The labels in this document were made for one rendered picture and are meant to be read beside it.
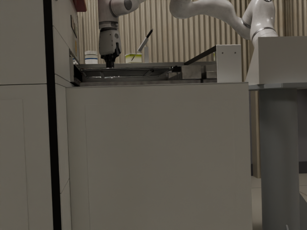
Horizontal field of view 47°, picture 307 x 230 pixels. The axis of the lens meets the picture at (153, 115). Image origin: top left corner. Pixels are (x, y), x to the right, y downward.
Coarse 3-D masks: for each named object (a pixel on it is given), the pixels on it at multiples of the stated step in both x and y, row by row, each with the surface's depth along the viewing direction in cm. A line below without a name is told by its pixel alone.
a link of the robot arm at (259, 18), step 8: (256, 0) 172; (264, 0) 171; (248, 8) 176; (256, 8) 170; (264, 8) 170; (272, 8) 172; (248, 16) 177; (256, 16) 170; (264, 16) 169; (272, 16) 171; (248, 24) 178; (256, 24) 169; (264, 24) 167; (272, 24) 170; (256, 32) 166
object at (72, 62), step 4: (72, 60) 132; (72, 64) 132; (76, 64) 146; (72, 68) 132; (76, 68) 152; (72, 72) 132; (80, 72) 169; (72, 76) 132; (80, 76) 175; (72, 80) 132; (76, 80) 144; (80, 80) 175; (76, 84) 149
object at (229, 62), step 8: (216, 48) 128; (224, 48) 128; (232, 48) 128; (240, 48) 129; (224, 56) 128; (232, 56) 129; (240, 56) 129; (224, 64) 128; (232, 64) 129; (240, 64) 129; (224, 72) 128; (232, 72) 129; (240, 72) 129; (224, 80) 128; (232, 80) 129; (240, 80) 129
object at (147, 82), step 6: (84, 84) 143; (90, 84) 143; (96, 84) 144; (102, 84) 144; (108, 84) 144; (114, 84) 144; (120, 84) 145; (126, 84) 145; (132, 84) 145; (138, 84) 146; (144, 84) 146
